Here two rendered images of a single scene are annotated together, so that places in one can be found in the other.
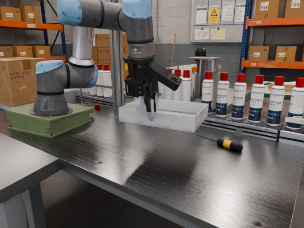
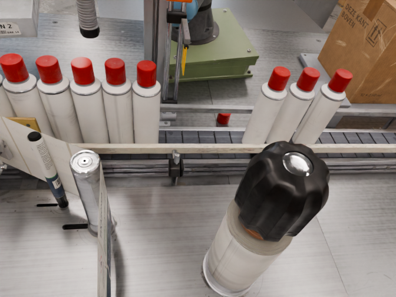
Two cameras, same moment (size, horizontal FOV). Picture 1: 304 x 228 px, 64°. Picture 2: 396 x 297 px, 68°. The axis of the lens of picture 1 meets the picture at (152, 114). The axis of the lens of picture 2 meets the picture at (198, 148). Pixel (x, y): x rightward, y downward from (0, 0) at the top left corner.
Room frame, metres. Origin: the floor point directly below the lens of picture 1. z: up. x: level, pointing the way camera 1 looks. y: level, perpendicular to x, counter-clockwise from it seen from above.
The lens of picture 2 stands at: (1.74, -0.16, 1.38)
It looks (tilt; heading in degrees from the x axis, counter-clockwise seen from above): 49 degrees down; 129
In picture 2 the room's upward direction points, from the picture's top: 12 degrees clockwise
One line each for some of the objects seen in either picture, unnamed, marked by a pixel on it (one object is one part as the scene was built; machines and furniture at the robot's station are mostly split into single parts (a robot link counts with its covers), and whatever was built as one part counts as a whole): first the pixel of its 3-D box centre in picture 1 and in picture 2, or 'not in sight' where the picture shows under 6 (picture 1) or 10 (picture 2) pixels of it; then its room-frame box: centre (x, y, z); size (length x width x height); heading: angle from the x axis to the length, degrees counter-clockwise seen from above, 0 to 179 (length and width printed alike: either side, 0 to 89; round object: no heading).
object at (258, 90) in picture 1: (257, 99); not in sight; (1.01, -0.45, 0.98); 0.05 x 0.05 x 0.20
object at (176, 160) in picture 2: not in sight; (175, 171); (1.49, 0.08, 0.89); 0.03 x 0.03 x 0.12; 55
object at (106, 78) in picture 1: (106, 81); (265, 112); (1.53, 0.28, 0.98); 0.05 x 0.05 x 0.20
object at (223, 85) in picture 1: (222, 95); not in sight; (1.10, -0.33, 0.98); 0.05 x 0.05 x 0.20
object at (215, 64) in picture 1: (202, 83); not in sight; (1.26, -0.27, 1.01); 0.14 x 0.13 x 0.26; 55
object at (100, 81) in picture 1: (100, 80); (291, 111); (1.56, 0.34, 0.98); 0.05 x 0.05 x 0.20
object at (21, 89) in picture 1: (16, 79); (395, 44); (1.57, 0.88, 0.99); 0.30 x 0.24 x 0.27; 56
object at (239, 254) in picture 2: not in sight; (253, 231); (1.70, 0.04, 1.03); 0.09 x 0.09 x 0.30
